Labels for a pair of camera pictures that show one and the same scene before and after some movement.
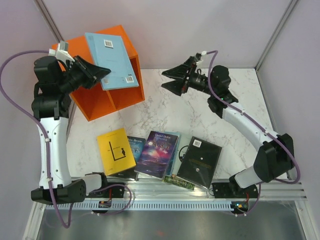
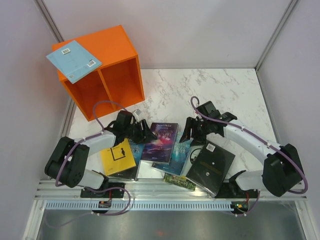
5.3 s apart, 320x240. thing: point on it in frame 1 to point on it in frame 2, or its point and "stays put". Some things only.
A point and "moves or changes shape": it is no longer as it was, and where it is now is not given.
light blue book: (111, 52) moves or changes shape
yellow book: (116, 151) stays put
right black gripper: (179, 86) to (190, 123)
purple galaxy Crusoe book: (156, 154) moves or changes shape
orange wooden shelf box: (95, 102) stays put
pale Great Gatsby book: (185, 141) to (194, 153)
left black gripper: (92, 73) to (145, 135)
